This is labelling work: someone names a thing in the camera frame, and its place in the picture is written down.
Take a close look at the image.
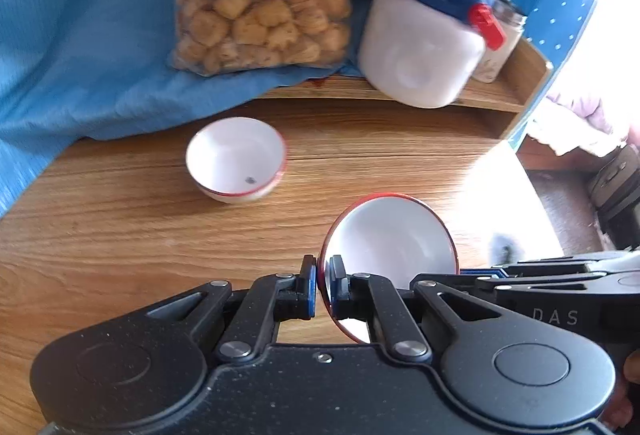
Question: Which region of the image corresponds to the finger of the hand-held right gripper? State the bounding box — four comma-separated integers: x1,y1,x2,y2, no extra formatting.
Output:
437,271,621,293
492,251,640,278

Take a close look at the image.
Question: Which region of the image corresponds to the wooden desk shelf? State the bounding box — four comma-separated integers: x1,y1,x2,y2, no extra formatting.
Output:
240,35,555,141

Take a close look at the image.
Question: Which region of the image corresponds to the dark bag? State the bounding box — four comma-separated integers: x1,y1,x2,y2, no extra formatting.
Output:
587,148,640,248

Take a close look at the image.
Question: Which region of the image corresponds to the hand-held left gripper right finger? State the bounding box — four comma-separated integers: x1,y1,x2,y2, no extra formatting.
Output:
327,254,506,362

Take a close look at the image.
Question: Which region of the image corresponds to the person's right hand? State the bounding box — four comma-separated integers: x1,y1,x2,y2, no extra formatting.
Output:
602,350,640,431

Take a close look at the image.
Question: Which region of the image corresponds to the pink bedding cloth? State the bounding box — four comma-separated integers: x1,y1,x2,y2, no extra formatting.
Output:
525,80,640,158

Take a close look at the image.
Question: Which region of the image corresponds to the white jug blue lid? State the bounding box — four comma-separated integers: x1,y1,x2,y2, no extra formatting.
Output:
357,0,506,109

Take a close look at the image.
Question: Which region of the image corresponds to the plain blue cloth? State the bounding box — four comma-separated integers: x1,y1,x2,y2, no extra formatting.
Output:
0,0,431,216

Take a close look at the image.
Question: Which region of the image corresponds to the white bowl red rim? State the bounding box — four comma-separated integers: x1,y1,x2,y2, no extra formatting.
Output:
316,193,459,346
185,116,289,205

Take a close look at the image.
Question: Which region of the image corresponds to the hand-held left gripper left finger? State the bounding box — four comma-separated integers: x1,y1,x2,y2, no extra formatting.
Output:
145,255,317,363

